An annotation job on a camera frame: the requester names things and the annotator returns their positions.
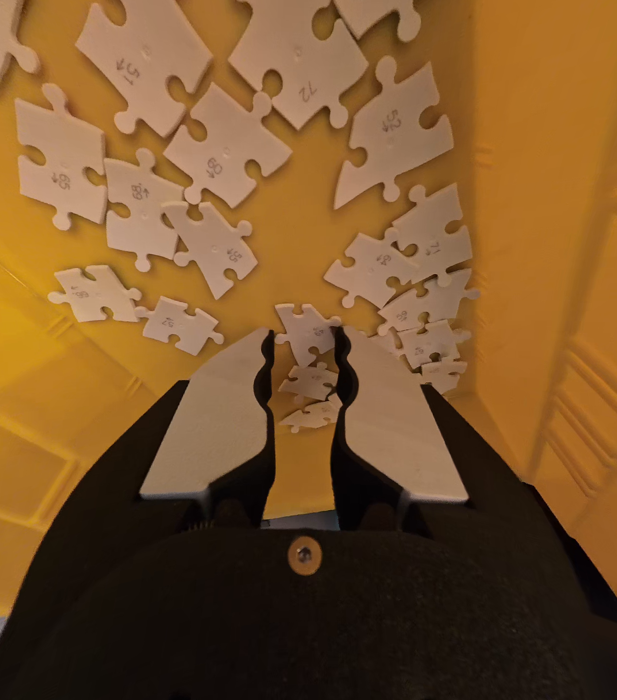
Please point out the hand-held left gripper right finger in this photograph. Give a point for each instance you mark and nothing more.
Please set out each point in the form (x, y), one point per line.
(398, 437)

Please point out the yellow plastic bin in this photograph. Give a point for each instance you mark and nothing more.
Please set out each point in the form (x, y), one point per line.
(532, 164)

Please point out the heap of white puzzle pieces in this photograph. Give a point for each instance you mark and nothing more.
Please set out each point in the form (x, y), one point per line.
(221, 153)

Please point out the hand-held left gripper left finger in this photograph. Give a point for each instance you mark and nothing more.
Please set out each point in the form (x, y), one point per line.
(210, 437)

